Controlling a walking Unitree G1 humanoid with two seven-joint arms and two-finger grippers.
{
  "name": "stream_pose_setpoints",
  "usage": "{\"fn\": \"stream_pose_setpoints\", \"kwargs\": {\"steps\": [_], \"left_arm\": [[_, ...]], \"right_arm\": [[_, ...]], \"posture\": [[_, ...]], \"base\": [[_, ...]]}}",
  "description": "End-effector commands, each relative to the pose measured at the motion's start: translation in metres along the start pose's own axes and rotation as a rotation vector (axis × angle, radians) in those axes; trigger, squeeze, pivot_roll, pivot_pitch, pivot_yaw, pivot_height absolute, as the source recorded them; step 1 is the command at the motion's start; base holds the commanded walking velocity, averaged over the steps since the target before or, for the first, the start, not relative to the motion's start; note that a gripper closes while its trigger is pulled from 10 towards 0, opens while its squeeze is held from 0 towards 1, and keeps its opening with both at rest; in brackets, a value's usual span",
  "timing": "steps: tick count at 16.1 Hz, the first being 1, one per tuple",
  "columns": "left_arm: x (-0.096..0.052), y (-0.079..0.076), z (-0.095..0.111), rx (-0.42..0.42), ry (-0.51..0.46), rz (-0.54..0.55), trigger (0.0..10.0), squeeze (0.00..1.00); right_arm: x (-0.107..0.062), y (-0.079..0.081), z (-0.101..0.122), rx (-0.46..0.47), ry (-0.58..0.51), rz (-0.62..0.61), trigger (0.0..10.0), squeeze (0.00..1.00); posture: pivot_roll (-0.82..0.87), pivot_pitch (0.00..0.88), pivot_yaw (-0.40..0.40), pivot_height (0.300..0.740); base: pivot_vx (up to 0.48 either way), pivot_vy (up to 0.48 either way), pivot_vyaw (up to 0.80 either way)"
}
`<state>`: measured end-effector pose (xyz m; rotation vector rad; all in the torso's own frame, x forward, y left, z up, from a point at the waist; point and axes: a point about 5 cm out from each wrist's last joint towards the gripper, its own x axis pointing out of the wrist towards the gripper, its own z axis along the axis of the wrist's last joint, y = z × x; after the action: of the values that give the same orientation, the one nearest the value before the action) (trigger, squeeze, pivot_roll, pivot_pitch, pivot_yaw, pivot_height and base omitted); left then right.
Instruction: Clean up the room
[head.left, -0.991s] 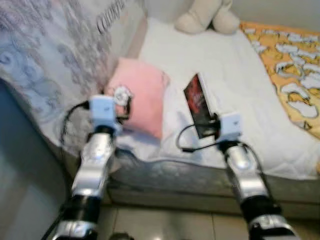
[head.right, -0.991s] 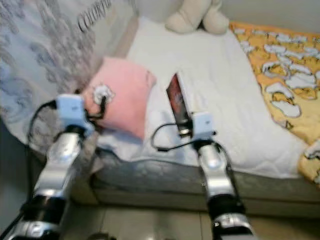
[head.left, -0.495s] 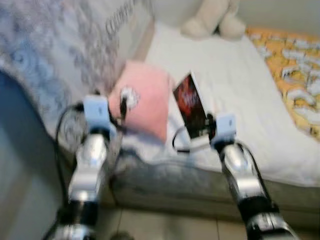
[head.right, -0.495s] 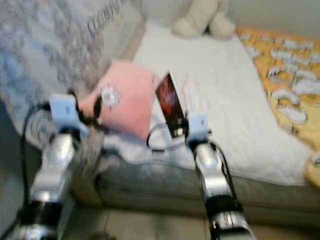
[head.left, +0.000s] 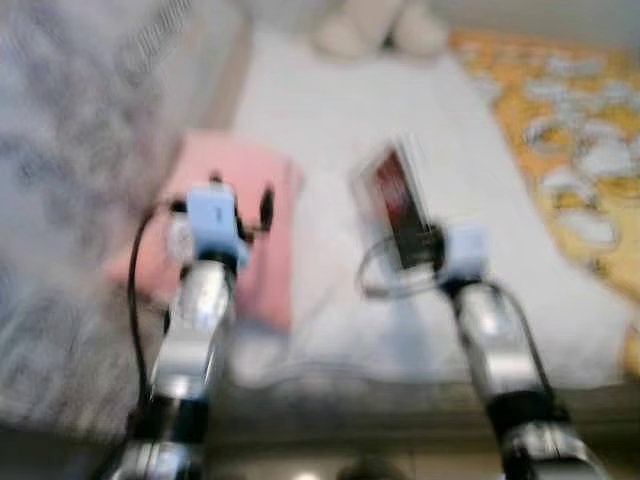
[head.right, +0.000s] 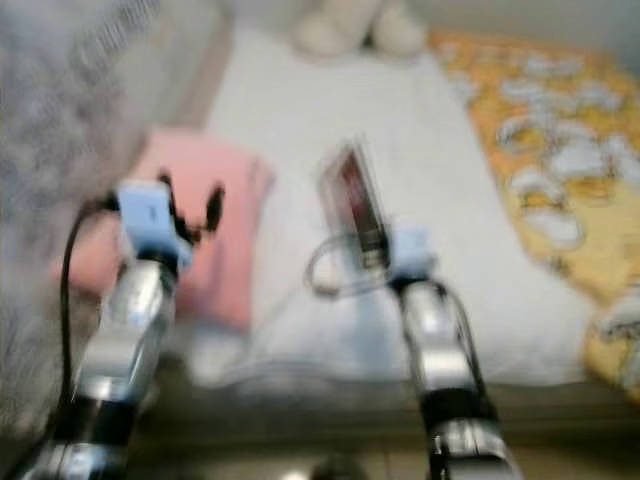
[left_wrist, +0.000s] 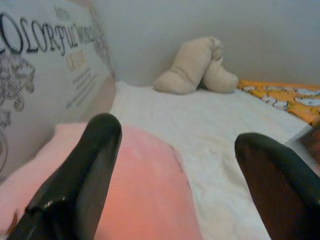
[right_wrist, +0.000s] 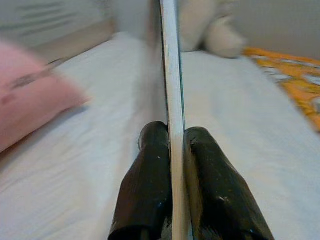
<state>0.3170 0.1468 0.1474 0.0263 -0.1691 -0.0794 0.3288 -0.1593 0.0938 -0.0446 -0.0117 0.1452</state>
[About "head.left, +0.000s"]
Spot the dark glossy cover book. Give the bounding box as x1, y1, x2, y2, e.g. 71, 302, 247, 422
355, 140, 441, 271

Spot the pink pillow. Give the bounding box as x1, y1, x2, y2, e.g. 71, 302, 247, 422
105, 130, 304, 331

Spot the grey patterned curtain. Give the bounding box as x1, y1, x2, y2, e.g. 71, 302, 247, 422
0, 0, 241, 433

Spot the yellow cartoon print quilt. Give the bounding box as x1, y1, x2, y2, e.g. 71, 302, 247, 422
450, 28, 640, 377

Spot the beige plush toy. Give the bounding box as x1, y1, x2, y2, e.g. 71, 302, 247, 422
313, 0, 448, 58

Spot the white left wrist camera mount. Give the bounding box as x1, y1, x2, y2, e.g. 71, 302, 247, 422
185, 183, 247, 263

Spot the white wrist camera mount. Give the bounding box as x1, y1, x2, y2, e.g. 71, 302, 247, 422
437, 225, 493, 285
185, 183, 247, 263

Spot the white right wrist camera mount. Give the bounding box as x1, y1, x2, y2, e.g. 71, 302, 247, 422
437, 225, 493, 285

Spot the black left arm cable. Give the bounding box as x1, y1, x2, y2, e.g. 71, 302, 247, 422
122, 198, 191, 480

